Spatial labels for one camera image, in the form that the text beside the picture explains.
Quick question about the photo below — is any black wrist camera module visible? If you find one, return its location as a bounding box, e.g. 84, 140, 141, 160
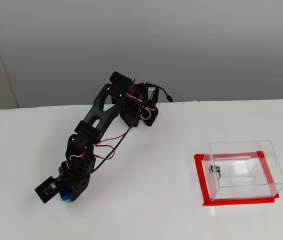
34, 175, 63, 205

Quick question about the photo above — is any silver cam lock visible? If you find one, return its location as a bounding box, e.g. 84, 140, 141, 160
208, 164, 225, 180

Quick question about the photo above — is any blue lego brick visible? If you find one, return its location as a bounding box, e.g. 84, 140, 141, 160
59, 184, 74, 202

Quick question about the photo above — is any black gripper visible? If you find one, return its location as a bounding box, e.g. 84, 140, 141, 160
55, 154, 95, 202

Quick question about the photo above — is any red tape frame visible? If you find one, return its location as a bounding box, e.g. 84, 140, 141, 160
193, 150, 280, 207

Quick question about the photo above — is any transparent plastic box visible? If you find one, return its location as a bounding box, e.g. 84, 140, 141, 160
201, 140, 283, 202

